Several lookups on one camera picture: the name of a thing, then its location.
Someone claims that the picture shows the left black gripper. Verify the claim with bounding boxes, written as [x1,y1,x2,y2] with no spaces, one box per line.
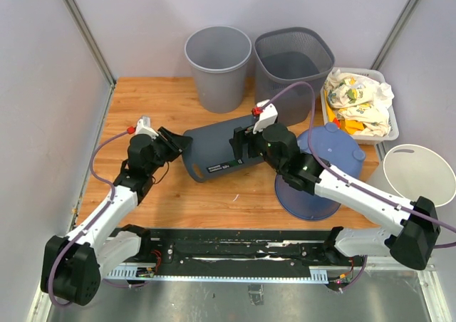
[147,127,194,175]

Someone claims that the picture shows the dark grey cylindrical bin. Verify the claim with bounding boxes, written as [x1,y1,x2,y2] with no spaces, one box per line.
[182,115,264,183]

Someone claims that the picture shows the light grey round bin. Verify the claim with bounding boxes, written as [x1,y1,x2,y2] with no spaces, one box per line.
[184,26,252,113]

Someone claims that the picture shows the grey mesh square bin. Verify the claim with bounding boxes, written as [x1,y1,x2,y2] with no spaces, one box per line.
[254,27,335,126]

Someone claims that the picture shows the blue plastic bucket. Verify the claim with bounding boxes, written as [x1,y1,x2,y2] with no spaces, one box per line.
[274,122,366,221]

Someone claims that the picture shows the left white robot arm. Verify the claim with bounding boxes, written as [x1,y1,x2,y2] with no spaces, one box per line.
[41,127,192,307]

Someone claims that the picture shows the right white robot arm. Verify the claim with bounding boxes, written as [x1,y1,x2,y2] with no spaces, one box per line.
[229,123,440,270]

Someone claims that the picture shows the patterned crumpled cloths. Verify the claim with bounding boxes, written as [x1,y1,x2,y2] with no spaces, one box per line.
[323,68,395,137]

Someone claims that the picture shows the white plastic basket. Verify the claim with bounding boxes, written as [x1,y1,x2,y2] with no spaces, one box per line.
[319,67,400,145]

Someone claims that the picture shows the white round bin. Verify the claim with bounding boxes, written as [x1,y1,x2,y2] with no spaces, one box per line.
[367,144,455,207]

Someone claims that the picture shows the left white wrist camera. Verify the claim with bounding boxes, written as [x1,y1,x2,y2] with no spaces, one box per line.
[127,115,158,140]

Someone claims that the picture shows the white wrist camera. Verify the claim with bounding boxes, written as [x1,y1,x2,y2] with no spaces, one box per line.
[252,100,278,134]
[127,115,158,140]

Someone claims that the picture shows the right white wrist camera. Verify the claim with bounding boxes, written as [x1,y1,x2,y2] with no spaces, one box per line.
[252,100,278,134]

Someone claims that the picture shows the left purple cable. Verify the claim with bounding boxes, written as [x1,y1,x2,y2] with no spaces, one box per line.
[48,130,136,307]

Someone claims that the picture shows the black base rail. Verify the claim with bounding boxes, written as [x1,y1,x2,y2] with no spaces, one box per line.
[104,224,363,278]

